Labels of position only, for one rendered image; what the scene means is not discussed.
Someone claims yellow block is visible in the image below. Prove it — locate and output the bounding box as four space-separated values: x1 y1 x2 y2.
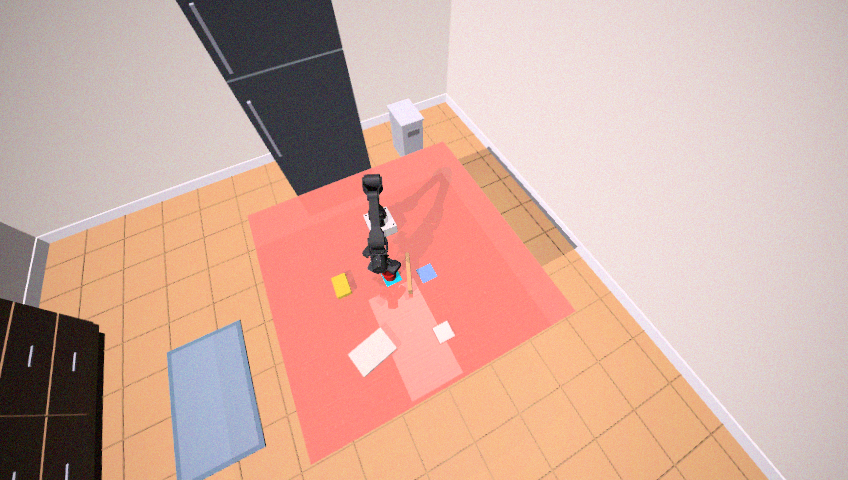
331 273 352 300

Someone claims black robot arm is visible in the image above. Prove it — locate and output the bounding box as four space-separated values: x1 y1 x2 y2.
362 174 389 274

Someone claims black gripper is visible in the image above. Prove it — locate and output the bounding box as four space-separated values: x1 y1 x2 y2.
362 245 401 275

